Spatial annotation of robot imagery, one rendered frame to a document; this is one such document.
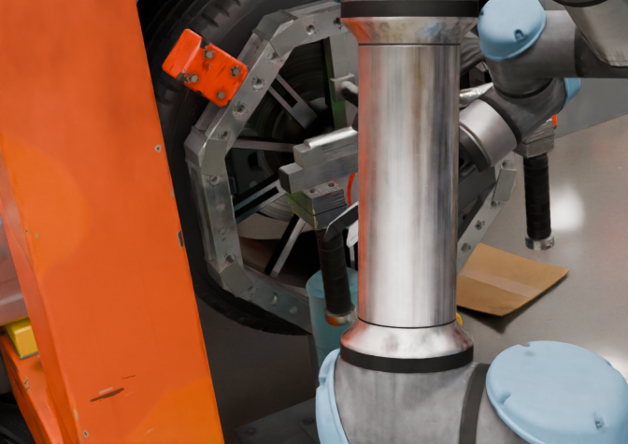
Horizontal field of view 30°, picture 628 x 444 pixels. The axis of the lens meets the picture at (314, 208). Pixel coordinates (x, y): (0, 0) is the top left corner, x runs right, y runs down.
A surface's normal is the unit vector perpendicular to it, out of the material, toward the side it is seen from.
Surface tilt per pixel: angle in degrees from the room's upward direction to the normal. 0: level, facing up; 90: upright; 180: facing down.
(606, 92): 90
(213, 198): 90
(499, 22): 33
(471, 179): 67
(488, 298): 3
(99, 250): 90
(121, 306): 90
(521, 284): 1
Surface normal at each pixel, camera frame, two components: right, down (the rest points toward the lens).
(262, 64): 0.44, 0.34
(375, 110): -0.70, 0.11
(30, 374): -0.13, -0.89
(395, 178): -0.29, 0.14
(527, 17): -0.31, -0.51
